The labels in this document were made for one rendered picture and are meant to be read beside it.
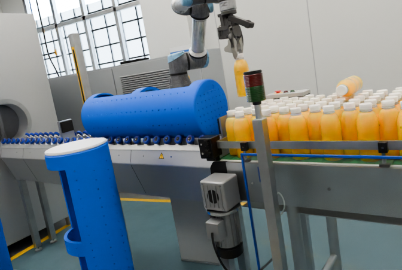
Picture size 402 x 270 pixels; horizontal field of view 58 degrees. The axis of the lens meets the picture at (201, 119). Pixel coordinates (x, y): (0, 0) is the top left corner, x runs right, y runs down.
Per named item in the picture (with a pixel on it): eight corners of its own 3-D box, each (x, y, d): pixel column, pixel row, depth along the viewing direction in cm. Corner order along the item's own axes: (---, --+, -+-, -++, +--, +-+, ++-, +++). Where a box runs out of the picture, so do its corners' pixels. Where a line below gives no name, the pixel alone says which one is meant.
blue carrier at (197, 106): (122, 131, 242) (112, 90, 237) (233, 128, 189) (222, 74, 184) (87, 144, 220) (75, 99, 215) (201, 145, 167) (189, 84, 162)
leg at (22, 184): (40, 248, 310) (23, 178, 301) (43, 249, 307) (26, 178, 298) (33, 251, 306) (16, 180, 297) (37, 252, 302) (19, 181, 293)
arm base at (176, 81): (174, 87, 250) (172, 72, 248) (195, 84, 244) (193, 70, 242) (166, 90, 236) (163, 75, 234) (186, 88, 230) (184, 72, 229)
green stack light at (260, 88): (252, 99, 124) (250, 85, 123) (269, 98, 120) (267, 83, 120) (243, 103, 119) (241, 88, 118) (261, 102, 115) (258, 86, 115)
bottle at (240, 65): (241, 96, 171) (235, 57, 168) (255, 94, 168) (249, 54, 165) (235, 99, 165) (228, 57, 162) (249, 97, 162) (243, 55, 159)
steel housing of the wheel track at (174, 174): (39, 170, 320) (30, 133, 315) (256, 190, 188) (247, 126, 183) (6, 182, 297) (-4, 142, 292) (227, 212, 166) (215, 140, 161)
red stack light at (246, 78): (250, 85, 123) (249, 73, 123) (267, 83, 120) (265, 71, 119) (241, 88, 118) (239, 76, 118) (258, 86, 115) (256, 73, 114)
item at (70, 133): (73, 139, 261) (69, 118, 258) (77, 139, 258) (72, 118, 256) (61, 143, 253) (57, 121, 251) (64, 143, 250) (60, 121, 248)
